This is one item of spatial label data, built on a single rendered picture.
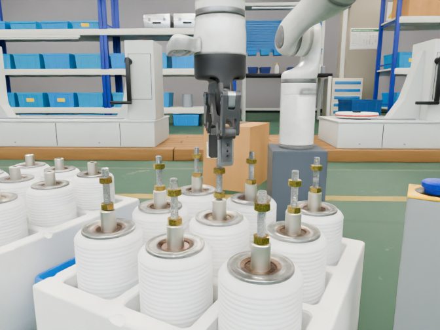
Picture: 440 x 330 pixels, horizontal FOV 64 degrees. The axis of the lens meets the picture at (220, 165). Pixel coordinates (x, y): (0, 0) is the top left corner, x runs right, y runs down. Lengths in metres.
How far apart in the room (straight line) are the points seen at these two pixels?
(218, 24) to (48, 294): 0.43
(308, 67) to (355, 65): 5.95
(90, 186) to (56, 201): 0.10
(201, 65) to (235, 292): 0.30
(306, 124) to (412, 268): 0.51
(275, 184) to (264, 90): 7.90
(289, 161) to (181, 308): 0.56
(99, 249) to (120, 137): 2.08
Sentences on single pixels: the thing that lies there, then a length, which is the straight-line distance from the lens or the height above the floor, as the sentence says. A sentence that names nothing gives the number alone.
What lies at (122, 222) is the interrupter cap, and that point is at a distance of 0.56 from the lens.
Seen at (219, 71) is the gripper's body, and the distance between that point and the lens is 0.49.
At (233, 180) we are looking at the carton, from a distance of 1.64.
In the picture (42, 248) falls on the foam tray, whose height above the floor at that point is 0.16.
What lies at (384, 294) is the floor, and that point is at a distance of 0.93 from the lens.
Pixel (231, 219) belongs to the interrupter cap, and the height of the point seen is 0.25.
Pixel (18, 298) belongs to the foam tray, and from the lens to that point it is 0.77.
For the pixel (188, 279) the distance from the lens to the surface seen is 0.44.
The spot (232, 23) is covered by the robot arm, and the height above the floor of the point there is 0.53.
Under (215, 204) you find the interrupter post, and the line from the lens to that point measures 0.55.
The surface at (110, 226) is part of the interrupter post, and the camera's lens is 0.53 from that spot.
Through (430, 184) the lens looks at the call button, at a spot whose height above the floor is 0.33.
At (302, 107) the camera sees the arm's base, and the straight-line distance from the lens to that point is 0.94.
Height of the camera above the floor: 0.44
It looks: 11 degrees down
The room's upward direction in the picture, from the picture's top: straight up
